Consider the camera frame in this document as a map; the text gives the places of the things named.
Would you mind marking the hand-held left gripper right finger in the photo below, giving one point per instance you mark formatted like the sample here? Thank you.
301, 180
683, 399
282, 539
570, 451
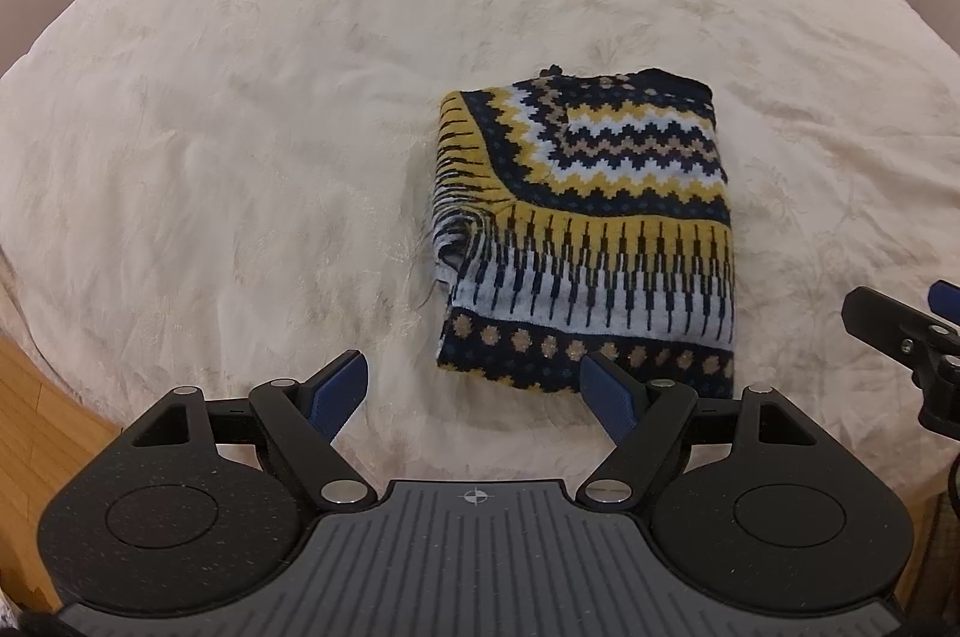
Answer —
607, 393

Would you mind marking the cream bedspread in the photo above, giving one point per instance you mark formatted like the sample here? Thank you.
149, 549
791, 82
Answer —
225, 120

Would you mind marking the navy yellow patterned knit sweater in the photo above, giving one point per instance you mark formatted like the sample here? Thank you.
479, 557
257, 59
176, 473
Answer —
600, 194

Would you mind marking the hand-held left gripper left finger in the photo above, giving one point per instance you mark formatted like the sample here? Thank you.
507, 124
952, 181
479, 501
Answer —
337, 389

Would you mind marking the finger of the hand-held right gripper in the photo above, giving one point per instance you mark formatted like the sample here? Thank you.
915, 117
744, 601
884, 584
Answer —
946, 296
885, 326

